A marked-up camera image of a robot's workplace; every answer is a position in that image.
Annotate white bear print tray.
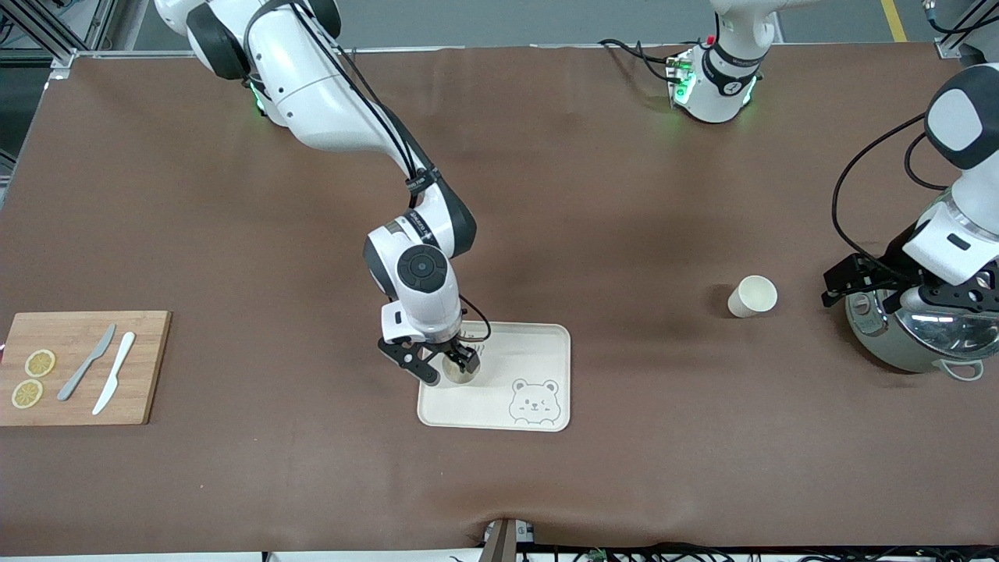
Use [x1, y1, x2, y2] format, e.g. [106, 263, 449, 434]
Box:
[416, 320, 573, 432]

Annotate grey electric cooker pot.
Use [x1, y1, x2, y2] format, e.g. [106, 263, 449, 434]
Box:
[845, 287, 987, 382]

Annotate glass pot lid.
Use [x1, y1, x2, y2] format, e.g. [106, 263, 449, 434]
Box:
[892, 307, 999, 362]

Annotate bamboo cutting board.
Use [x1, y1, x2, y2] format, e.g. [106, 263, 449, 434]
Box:
[0, 311, 172, 427]

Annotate white plastic knife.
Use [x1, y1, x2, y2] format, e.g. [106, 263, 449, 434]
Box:
[91, 331, 137, 417]

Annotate grey plastic knife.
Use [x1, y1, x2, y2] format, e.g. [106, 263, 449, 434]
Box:
[56, 323, 117, 403]

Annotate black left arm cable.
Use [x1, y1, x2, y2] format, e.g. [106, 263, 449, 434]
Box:
[830, 112, 930, 267]

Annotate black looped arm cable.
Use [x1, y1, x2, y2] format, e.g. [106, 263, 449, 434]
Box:
[903, 132, 950, 193]

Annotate aluminium frame post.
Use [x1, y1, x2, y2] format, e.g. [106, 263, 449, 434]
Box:
[481, 517, 537, 562]

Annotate aluminium frame rail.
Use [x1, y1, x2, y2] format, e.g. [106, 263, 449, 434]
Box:
[921, 0, 999, 61]
[0, 0, 236, 80]

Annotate black arm base cable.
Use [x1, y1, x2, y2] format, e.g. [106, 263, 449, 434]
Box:
[598, 37, 682, 84]

